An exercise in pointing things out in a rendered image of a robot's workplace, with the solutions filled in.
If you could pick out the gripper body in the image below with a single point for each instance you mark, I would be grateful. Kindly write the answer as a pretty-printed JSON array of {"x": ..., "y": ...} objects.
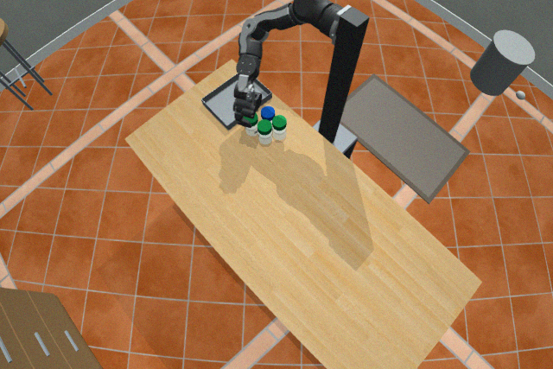
[{"x": 248, "y": 108}]

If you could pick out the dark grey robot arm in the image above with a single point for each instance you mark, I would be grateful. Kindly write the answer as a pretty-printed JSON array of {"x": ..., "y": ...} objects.
[{"x": 323, "y": 15}]

